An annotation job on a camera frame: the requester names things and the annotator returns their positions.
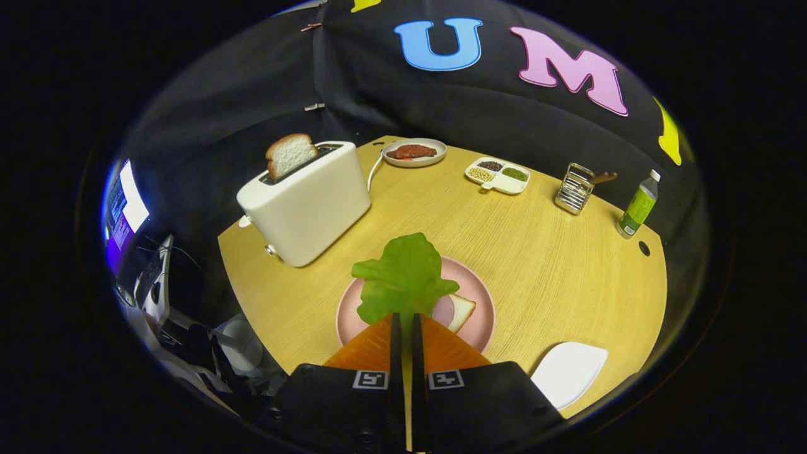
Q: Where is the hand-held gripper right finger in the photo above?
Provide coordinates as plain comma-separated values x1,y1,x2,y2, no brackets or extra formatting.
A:
411,312,566,453

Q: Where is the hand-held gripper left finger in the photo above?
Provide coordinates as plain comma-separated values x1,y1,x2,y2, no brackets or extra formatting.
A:
268,312,405,453

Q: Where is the green lettuce leaf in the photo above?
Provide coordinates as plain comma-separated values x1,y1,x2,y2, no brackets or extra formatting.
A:
351,232,461,329

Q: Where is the white bread slice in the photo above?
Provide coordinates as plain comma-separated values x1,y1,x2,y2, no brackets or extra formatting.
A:
265,133,319,182
433,293,477,334

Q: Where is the pink round plate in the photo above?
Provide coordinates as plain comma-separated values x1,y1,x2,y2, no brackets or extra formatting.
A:
335,255,496,354

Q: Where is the white rounded plate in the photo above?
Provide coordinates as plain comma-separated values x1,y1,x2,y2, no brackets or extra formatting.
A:
531,341,609,411

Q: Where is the white round object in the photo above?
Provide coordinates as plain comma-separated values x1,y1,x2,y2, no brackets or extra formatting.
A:
218,313,265,374

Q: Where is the white toaster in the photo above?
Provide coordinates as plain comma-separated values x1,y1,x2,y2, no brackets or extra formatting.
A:
236,141,373,268

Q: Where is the white divided bean tray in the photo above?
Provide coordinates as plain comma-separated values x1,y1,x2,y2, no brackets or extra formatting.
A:
465,156,531,195

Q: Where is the grey round plate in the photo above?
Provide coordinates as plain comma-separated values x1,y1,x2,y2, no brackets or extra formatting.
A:
382,138,448,168

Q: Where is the reddish brown meat piece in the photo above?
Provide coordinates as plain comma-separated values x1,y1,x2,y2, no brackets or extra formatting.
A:
386,144,438,160

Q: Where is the white framed device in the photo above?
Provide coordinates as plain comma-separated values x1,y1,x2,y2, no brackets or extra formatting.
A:
132,235,175,323

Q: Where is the green label drink bottle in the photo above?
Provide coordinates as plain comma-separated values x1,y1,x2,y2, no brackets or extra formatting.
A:
616,169,661,240

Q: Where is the lit computer screen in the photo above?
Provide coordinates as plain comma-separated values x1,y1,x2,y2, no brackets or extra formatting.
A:
101,158,151,278

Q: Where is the metal wire utensil holder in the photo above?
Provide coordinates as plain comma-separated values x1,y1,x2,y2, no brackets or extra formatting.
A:
554,163,596,216

